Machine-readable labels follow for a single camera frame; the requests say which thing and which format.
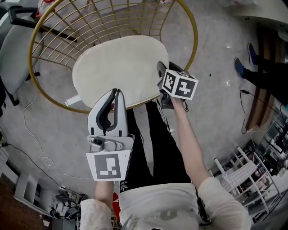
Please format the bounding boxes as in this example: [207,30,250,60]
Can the person's right forearm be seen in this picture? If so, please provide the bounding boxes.
[170,98,214,192]

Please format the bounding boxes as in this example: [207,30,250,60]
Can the person's white shirt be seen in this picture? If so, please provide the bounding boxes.
[80,176,252,230]

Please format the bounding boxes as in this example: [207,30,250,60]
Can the person's black trousers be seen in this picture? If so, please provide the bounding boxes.
[120,100,192,194]

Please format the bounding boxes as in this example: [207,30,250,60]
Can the white seat cushion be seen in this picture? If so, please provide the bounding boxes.
[72,35,170,110]

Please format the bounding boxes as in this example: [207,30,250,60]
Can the gold wire chair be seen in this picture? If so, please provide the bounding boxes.
[28,0,199,114]

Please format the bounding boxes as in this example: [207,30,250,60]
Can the white floor cable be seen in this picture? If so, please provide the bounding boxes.
[22,89,93,181]

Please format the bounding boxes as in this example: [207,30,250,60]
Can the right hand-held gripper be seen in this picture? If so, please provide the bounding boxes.
[157,61,199,110]

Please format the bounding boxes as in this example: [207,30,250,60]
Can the white shelf unit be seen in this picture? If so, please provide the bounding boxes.
[13,172,53,212]

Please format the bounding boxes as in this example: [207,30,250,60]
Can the black cable with adapter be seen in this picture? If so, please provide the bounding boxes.
[239,89,288,135]

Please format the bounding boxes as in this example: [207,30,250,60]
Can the white wire rack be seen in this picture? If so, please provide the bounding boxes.
[213,146,282,217]

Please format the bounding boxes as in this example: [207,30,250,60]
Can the clear water jug red cap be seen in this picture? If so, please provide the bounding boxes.
[37,0,59,15]

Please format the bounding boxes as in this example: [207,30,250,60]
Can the person's left forearm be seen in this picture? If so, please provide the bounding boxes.
[94,179,116,210]

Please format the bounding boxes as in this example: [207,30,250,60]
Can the grey folding chair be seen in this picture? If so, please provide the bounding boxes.
[0,6,77,106]

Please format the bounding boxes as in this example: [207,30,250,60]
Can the brown wooden bench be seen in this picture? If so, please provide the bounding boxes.
[245,27,284,131]

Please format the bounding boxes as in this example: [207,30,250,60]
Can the black floor cable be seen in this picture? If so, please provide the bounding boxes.
[0,142,68,190]

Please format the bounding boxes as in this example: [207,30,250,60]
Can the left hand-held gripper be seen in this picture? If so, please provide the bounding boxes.
[86,88,135,181]

